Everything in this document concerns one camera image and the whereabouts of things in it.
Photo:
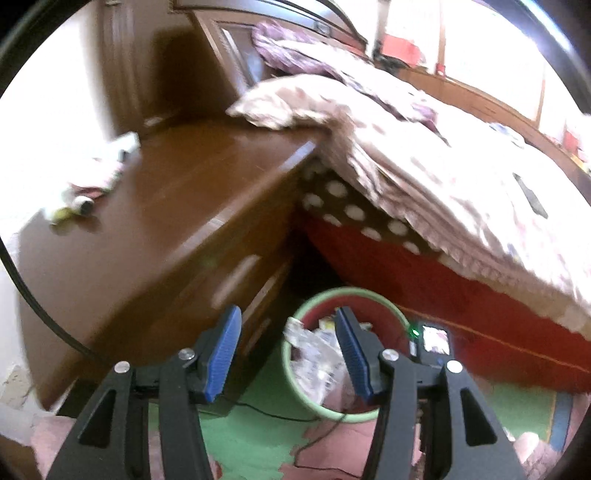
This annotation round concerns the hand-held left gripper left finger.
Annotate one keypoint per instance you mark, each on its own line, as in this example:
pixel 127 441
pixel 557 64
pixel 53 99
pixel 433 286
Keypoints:
pixel 224 357

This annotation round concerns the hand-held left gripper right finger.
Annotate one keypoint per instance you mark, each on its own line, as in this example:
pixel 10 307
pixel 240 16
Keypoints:
pixel 353 357

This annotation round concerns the white blue-printed plastic bag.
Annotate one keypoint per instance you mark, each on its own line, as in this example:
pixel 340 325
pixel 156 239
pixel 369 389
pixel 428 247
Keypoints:
pixel 314 355

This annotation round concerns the red waste bin green rim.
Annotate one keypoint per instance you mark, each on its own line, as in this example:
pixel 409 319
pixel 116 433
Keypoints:
pixel 318 304

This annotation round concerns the yellow-green card box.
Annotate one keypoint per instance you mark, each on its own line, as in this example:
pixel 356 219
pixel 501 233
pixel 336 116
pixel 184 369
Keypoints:
pixel 62 215

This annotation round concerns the green pink foam mat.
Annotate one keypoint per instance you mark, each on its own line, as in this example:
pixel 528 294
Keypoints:
pixel 249 438

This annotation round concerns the cream bed sheet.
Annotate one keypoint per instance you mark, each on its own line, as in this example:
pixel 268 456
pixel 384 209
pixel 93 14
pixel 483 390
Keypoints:
pixel 572 316

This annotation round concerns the pink fluffy cloth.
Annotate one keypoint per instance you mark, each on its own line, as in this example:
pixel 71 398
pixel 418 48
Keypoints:
pixel 46 443
pixel 531 450

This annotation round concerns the brown polka dot blanket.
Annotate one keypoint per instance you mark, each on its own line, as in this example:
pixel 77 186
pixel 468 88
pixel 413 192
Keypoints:
pixel 351 212

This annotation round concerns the brown wooden nightstand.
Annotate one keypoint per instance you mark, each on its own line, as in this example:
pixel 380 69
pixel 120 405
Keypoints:
pixel 184 207

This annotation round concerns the pink checked quilt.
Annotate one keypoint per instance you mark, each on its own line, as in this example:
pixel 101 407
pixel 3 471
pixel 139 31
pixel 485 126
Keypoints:
pixel 461 184

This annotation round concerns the black phone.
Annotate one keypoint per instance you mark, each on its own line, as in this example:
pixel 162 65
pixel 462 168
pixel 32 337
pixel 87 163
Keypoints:
pixel 531 196

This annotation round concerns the small black white cylinder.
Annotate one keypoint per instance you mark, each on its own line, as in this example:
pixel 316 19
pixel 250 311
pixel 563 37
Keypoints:
pixel 85 205

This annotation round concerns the small purple cloth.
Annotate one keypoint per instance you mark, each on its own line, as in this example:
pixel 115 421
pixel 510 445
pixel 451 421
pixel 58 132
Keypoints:
pixel 508 134

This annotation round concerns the wooden window cabinet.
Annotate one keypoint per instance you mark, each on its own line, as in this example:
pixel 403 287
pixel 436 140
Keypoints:
pixel 485 101

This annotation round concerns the red white curtain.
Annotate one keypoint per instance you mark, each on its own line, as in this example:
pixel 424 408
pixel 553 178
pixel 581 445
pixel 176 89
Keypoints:
pixel 401 48

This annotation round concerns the leaning wooden panel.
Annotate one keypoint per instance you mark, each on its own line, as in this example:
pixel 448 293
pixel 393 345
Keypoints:
pixel 221 55

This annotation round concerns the bright window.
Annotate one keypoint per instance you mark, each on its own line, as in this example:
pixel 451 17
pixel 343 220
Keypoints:
pixel 485 41

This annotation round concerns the brown wooden headboard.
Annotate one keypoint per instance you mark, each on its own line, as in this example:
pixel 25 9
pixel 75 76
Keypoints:
pixel 134 60

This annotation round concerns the purple ruffled pillow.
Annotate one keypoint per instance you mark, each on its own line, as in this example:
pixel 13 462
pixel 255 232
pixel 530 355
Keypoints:
pixel 286 46

